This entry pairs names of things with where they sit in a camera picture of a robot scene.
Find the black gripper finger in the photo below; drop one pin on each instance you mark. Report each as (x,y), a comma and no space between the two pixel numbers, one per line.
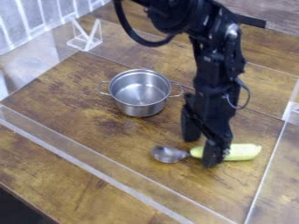
(214,153)
(191,131)

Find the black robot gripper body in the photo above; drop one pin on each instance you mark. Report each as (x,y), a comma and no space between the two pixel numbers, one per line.
(215,100)

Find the green handled metal spoon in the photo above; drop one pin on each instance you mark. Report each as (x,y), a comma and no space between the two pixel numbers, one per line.
(241,152)

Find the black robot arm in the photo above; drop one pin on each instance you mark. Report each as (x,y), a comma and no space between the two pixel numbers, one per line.
(213,27)

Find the small stainless steel pot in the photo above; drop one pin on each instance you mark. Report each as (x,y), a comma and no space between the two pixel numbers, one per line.
(141,91)

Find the clear acrylic triangle bracket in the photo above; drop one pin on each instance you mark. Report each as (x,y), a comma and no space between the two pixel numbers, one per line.
(86,41)

